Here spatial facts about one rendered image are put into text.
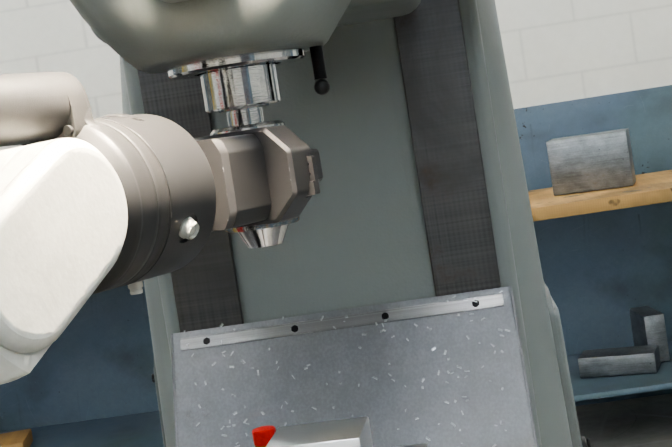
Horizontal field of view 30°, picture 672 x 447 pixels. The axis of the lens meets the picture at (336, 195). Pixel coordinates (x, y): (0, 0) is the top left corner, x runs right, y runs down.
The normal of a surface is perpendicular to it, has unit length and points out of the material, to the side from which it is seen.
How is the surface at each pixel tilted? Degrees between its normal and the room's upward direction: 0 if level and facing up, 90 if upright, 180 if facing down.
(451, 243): 90
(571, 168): 90
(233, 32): 131
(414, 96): 90
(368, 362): 63
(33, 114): 105
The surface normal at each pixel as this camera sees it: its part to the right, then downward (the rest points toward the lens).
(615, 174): -0.29, 0.10
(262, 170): 0.87, -0.11
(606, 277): -0.08, 0.07
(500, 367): -0.18, -0.38
